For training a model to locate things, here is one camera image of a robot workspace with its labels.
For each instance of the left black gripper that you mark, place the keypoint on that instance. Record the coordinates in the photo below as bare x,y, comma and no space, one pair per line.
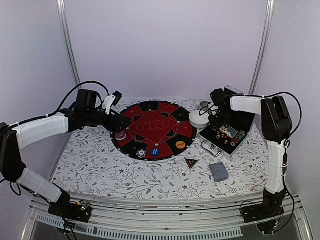
117,128

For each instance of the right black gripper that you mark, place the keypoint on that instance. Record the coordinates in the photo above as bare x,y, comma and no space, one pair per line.
214,124

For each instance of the clear red dealer button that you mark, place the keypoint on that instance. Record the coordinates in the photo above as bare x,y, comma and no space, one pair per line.
120,136

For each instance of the blue ten poker chip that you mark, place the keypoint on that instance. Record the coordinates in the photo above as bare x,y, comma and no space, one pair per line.
141,154

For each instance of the blue small blind button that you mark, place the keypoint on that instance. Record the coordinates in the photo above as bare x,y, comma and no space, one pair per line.
155,152

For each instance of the orange big blind button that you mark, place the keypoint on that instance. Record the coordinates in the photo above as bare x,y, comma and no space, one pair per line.
180,145

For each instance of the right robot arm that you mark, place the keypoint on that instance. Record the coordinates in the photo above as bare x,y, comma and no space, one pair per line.
276,127

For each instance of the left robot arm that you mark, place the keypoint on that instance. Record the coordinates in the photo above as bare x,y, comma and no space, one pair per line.
82,113

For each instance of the card deck in case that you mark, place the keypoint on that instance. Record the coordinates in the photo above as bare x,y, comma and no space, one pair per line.
228,131

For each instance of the aluminium poker chip case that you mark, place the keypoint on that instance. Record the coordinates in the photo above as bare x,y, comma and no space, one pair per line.
217,142

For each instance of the poker chip stack right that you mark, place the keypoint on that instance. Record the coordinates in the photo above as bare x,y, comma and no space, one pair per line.
238,138

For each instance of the grey striped ceramic mug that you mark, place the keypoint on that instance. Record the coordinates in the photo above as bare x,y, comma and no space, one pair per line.
203,106

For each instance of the white ceramic bowl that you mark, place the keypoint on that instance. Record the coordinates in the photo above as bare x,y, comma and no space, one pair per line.
199,121

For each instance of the round red black poker mat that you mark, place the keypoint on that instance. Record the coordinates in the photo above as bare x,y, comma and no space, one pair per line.
155,124

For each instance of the black triangular all-in marker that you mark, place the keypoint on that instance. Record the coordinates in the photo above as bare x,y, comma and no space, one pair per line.
191,162

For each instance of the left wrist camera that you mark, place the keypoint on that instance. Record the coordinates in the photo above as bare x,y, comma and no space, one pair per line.
111,100

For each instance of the right aluminium frame post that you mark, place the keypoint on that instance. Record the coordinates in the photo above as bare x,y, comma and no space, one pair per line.
263,45

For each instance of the aluminium frame post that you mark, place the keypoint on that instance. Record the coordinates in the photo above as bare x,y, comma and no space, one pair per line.
62,13
263,45

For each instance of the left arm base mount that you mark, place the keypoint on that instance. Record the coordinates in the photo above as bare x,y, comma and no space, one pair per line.
64,208

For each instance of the aluminium front rail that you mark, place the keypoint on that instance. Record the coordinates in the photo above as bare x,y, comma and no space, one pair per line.
200,219

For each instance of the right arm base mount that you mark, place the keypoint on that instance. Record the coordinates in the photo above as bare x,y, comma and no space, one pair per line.
271,206

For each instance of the left aluminium frame post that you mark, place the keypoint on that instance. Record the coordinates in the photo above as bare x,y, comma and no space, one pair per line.
62,13

